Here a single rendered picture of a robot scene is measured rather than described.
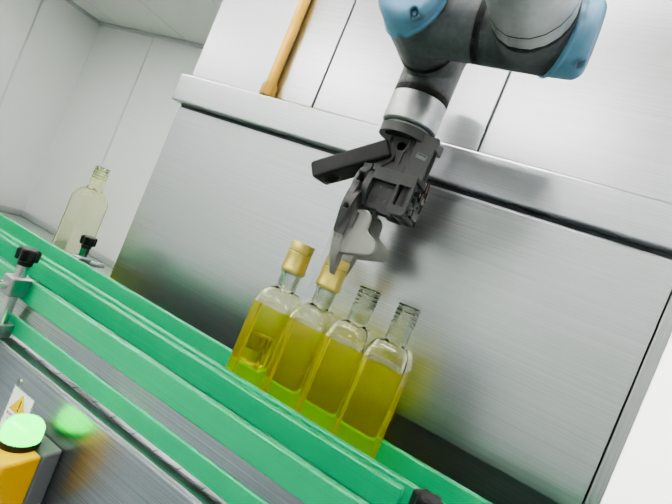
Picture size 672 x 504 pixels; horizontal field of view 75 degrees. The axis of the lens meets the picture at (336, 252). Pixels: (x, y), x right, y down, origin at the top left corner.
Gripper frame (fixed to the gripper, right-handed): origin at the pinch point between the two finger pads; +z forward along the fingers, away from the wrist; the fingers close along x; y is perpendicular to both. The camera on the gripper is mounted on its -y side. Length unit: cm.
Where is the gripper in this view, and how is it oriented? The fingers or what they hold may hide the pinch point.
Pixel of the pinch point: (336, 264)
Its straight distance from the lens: 60.2
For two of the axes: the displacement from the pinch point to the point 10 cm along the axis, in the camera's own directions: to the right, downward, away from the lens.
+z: -3.8, 9.2, 0.1
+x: 3.8, 1.5, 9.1
